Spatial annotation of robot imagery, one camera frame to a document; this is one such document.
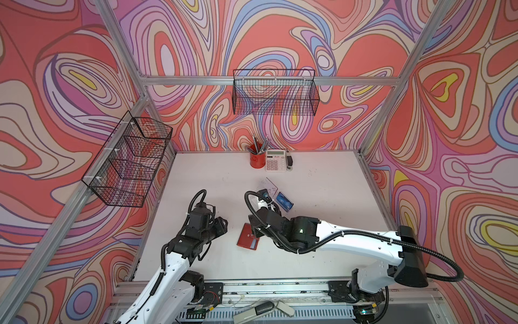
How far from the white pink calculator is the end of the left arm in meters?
0.45

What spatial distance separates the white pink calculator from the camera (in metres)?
1.13

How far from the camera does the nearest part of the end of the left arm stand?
0.62 meters
